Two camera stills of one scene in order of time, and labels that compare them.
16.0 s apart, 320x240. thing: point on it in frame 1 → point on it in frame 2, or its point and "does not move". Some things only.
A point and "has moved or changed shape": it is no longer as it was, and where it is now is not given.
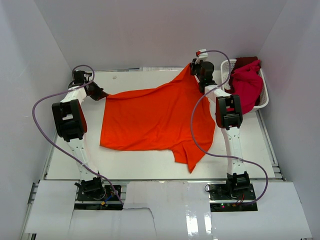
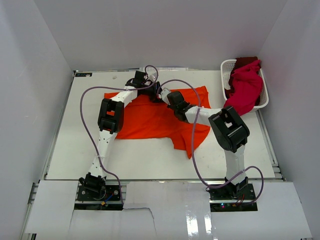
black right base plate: (222, 192) does not move
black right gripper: (193, 66) → (170, 106)
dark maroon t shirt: (242, 61) does not move
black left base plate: (110, 195) does not move
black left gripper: (100, 93) → (153, 98)
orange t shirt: (174, 115) has moved or changed shape
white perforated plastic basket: (225, 67) does not move
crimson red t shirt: (247, 81) does not move
